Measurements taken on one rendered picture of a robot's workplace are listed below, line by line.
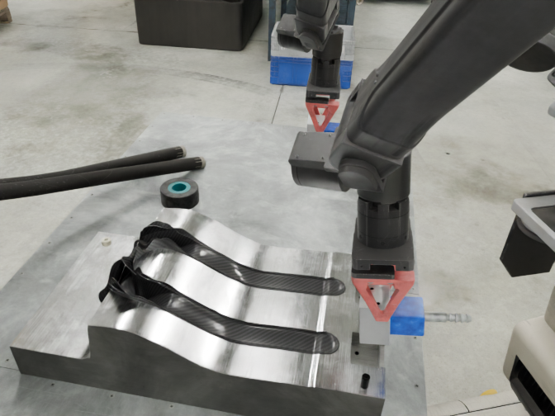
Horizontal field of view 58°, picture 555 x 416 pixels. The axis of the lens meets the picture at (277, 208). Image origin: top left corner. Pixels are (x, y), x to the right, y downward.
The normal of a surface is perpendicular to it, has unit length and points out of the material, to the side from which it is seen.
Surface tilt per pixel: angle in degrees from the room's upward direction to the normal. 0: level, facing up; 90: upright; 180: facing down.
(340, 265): 0
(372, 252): 12
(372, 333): 82
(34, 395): 0
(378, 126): 113
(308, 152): 39
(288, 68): 90
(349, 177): 126
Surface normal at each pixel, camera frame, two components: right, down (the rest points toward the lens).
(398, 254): -0.08, -0.90
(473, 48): -0.36, 0.89
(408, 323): -0.19, 0.43
